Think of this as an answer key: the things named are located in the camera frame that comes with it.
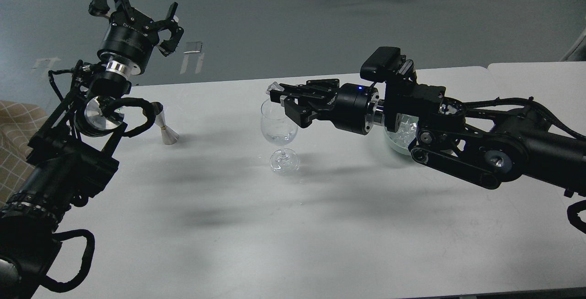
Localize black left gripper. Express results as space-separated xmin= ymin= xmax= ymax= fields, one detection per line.
xmin=88 ymin=0 xmax=184 ymax=75

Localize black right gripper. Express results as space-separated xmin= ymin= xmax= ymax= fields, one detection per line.
xmin=270 ymin=78 xmax=379 ymax=136

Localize clear ice cube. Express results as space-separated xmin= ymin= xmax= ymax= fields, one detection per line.
xmin=266 ymin=82 xmax=285 ymax=95

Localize steel cocktail jigger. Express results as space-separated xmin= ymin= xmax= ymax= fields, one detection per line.
xmin=151 ymin=102 xmax=179 ymax=146

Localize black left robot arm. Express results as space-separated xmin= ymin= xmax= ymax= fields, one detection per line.
xmin=1 ymin=0 xmax=184 ymax=299

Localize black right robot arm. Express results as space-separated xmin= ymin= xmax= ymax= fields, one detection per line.
xmin=267 ymin=47 xmax=586 ymax=197

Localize clear wine glass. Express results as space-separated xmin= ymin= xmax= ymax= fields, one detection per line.
xmin=260 ymin=98 xmax=301 ymax=174

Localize pile of clear ice cubes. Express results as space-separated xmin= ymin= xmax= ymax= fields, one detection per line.
xmin=387 ymin=114 xmax=418 ymax=152

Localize green bowl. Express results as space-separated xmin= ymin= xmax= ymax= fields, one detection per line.
xmin=385 ymin=117 xmax=418 ymax=156

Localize beige checkered chair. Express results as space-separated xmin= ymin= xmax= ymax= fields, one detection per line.
xmin=0 ymin=100 xmax=48 ymax=205

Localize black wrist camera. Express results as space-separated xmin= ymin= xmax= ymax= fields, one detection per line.
xmin=359 ymin=46 xmax=401 ymax=83

